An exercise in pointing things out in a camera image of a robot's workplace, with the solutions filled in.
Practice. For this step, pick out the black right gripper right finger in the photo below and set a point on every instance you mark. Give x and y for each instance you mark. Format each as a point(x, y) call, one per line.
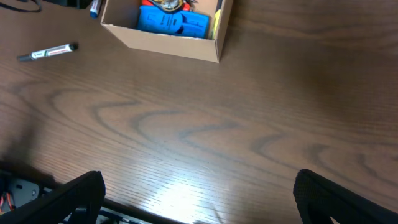
point(320, 200)

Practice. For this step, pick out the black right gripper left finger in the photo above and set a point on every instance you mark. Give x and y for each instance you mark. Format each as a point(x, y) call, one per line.
point(80, 200)

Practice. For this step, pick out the black whiteboard marker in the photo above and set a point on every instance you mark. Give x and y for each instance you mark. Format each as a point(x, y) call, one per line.
point(62, 49)

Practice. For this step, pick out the brown cardboard box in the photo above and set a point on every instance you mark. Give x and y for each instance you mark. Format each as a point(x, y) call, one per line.
point(121, 16)

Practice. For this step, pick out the blue plastic staple remover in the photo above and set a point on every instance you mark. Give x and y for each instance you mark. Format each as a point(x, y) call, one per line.
point(181, 23)

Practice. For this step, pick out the correction tape dispenser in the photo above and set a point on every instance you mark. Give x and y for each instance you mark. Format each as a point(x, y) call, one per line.
point(168, 6)

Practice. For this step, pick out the yellow highlighter pen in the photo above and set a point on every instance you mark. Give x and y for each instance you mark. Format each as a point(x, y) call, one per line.
point(215, 23)

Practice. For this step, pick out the blue whiteboard marker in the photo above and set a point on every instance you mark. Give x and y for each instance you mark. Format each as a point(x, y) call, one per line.
point(95, 8)

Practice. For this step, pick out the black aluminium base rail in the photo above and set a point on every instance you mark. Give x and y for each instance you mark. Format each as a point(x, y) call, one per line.
point(16, 192)

